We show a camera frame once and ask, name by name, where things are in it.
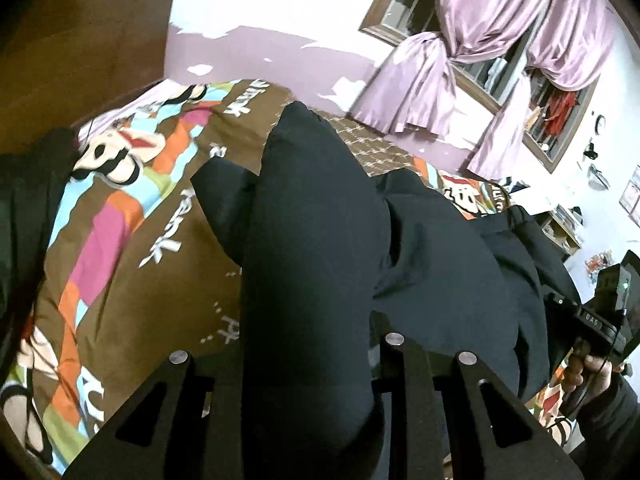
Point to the pink striped pillow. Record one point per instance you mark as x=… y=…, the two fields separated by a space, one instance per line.
x=125 y=110

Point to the small colourful wall sticker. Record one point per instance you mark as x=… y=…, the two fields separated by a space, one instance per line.
x=597 y=261

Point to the person's right hand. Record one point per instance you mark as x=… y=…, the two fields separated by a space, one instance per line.
x=597 y=370

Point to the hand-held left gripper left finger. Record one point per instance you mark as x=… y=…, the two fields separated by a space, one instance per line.
x=227 y=400

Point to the dark cloth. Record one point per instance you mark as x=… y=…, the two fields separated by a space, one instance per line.
x=25 y=210

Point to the brown patterned pillow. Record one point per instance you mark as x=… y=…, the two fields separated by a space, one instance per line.
x=370 y=145

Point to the cartoon printed bed sheet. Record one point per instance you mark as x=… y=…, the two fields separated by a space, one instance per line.
x=125 y=285

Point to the wall poster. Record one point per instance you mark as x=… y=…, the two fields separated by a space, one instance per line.
x=632 y=195

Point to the cluttered wooden shelf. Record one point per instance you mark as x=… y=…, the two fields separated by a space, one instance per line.
x=562 y=230

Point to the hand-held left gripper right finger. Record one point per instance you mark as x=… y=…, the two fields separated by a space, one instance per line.
x=400 y=385

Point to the wooden headboard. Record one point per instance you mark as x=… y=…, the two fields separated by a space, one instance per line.
x=75 y=50

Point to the wooden window frame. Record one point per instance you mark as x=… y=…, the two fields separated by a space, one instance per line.
x=382 y=31

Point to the red garment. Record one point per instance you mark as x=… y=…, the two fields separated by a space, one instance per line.
x=560 y=110

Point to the purple curtain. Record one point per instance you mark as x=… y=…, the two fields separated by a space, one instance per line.
x=575 y=35
x=480 y=5

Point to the black jacket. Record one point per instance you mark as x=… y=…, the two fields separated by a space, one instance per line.
x=310 y=240

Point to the person's right forearm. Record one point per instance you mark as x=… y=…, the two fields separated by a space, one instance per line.
x=610 y=425

